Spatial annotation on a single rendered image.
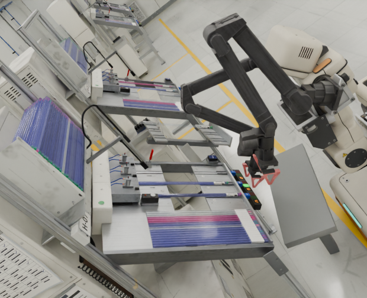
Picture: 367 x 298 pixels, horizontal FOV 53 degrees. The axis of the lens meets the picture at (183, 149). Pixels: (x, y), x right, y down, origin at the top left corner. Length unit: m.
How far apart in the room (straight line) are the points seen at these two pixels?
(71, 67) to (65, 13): 3.46
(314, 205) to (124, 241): 0.90
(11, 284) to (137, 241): 0.48
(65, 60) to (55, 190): 1.45
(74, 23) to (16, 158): 4.91
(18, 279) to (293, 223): 1.20
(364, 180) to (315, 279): 0.64
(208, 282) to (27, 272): 0.83
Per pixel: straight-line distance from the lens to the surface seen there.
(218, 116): 1.68
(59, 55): 2.69
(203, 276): 1.89
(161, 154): 2.90
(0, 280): 1.54
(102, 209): 1.55
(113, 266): 1.46
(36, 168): 1.35
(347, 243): 2.42
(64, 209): 1.44
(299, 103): 1.32
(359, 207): 2.19
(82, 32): 6.16
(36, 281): 1.54
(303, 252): 2.48
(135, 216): 1.64
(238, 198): 1.89
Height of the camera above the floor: 2.00
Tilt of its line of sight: 31 degrees down
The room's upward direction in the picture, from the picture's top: 40 degrees counter-clockwise
